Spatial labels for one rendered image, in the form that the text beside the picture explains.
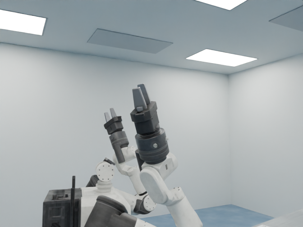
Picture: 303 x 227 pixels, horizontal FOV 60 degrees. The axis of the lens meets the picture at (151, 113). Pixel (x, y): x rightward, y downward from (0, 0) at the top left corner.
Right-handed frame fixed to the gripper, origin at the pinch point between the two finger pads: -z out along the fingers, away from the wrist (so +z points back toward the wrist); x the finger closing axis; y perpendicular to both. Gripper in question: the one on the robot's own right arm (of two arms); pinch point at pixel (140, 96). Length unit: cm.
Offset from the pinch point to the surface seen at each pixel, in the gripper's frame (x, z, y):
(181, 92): 461, 97, -53
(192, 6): 241, -40, 8
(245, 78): 512, 103, 79
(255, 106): 472, 154, 88
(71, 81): 330, 19, -213
